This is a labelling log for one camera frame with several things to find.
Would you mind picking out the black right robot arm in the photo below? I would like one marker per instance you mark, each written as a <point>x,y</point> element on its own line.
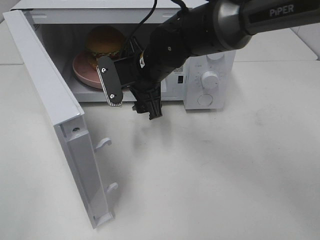
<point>214,27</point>

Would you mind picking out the round white door button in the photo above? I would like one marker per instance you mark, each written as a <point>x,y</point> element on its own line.
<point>205,100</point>

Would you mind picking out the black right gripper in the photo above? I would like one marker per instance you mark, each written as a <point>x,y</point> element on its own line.
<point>124,73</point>

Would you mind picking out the burger with lettuce and cheese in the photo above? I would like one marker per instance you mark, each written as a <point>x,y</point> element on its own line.
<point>103,40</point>

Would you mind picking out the white microwave oven body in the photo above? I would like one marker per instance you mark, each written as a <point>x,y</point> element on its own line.
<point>50,37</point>

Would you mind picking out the lower white timer knob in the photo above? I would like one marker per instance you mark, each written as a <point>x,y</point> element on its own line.
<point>209,80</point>

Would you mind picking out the upper white power knob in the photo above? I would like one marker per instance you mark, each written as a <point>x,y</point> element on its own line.
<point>215,56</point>

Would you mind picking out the pink round plate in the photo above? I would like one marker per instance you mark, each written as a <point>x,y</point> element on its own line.
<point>85,68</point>

